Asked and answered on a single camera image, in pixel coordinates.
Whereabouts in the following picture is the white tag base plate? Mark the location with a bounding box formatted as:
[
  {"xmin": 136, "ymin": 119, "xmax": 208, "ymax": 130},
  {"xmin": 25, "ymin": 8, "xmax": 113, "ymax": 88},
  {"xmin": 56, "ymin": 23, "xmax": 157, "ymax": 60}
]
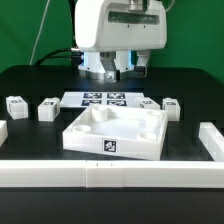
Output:
[{"xmin": 60, "ymin": 92, "xmax": 144, "ymax": 108}]

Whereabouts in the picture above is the white front fence rail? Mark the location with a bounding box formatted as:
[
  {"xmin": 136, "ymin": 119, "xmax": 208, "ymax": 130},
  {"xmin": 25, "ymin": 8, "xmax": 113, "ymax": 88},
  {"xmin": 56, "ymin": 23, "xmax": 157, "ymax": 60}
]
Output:
[{"xmin": 0, "ymin": 160, "xmax": 224, "ymax": 188}]

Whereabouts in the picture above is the white square tabletop part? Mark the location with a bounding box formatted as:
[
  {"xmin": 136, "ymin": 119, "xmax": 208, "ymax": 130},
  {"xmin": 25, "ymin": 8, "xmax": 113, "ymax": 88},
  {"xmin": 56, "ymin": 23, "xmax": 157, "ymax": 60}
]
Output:
[{"xmin": 62, "ymin": 105, "xmax": 168, "ymax": 160}]

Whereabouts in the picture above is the white fence rail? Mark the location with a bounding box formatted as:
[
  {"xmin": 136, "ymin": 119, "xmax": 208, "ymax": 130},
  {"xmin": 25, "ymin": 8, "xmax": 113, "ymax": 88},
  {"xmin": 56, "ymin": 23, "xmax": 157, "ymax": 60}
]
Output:
[
  {"xmin": 0, "ymin": 120, "xmax": 8, "ymax": 147},
  {"xmin": 199, "ymin": 122, "xmax": 224, "ymax": 162},
  {"xmin": 0, "ymin": 160, "xmax": 224, "ymax": 188}
]

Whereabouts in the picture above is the white left fence rail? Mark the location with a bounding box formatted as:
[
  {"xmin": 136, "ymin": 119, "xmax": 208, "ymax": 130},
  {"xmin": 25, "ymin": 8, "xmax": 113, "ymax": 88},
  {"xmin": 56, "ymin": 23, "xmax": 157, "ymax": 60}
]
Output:
[{"xmin": 0, "ymin": 120, "xmax": 8, "ymax": 147}]

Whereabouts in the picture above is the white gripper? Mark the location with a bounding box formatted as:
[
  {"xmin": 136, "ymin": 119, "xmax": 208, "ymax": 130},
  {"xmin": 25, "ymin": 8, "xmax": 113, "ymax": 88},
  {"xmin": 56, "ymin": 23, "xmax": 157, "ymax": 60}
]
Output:
[{"xmin": 75, "ymin": 0, "xmax": 167, "ymax": 82}]

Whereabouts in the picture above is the thin white cable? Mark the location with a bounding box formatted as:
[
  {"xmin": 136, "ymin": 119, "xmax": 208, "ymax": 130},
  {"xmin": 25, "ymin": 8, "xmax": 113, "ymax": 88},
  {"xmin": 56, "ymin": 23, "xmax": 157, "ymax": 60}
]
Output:
[{"xmin": 29, "ymin": 0, "xmax": 52, "ymax": 66}]

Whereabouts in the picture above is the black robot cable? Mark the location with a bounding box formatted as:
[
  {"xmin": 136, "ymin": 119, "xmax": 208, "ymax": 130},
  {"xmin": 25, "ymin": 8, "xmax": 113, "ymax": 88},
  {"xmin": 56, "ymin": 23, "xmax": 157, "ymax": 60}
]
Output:
[{"xmin": 34, "ymin": 47, "xmax": 84, "ymax": 67}]

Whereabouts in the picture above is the white right fence rail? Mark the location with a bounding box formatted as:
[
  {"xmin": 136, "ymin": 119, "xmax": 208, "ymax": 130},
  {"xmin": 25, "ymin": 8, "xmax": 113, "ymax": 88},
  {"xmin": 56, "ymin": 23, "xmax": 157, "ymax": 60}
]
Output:
[{"xmin": 199, "ymin": 122, "xmax": 224, "ymax": 162}]

